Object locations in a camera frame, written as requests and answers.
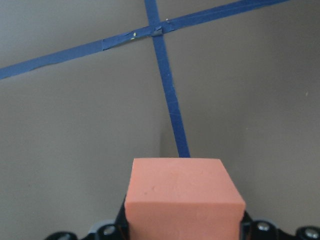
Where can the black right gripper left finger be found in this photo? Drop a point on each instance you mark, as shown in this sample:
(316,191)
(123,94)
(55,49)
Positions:
(121,222)

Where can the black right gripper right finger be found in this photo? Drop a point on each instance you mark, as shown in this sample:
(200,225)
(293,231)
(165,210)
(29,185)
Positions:
(245,226)

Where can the orange foam block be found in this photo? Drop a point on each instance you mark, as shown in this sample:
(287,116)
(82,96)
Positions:
(182,199)

